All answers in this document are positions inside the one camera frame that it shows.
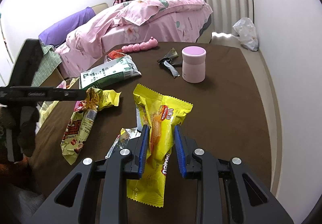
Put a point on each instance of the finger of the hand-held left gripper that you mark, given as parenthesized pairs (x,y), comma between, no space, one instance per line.
(50,94)
(25,62)

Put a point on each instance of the white plastic bag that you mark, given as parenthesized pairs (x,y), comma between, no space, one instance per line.
(246,35)

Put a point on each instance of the red white wrapper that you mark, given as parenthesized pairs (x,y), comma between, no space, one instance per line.
(115,54)

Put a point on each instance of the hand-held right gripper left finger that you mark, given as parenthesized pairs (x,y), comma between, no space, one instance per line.
(143,151)

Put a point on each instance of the green white snack packet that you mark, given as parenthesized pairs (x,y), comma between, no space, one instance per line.
(108,74)

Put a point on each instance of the purple pillow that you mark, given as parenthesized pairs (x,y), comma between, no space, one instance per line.
(65,28)

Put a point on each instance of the silver foil wrapper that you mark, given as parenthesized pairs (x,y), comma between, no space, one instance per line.
(123,138)

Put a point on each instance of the pink floral bed sheet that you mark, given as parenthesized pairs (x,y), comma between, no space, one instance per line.
(120,37)

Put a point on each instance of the pink cup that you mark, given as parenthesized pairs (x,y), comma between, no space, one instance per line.
(193,65)

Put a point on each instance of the green checked cloth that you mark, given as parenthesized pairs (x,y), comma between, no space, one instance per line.
(47,62)

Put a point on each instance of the dark foil wrapper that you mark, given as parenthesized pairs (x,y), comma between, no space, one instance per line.
(171,61)

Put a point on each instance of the wooden nightstand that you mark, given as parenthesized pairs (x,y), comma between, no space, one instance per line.
(54,78)

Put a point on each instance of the large yellow snack packet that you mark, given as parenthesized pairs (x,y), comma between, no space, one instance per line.
(158,125)

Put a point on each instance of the pink caterpillar toy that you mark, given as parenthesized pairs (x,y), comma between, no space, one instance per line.
(139,46)

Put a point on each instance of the yellow printed wrapper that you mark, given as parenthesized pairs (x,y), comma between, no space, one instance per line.
(83,123)

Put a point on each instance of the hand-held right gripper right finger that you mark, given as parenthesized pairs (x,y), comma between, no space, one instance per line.
(179,153)

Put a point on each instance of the beige headboard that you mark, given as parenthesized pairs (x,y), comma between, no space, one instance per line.
(100,7)

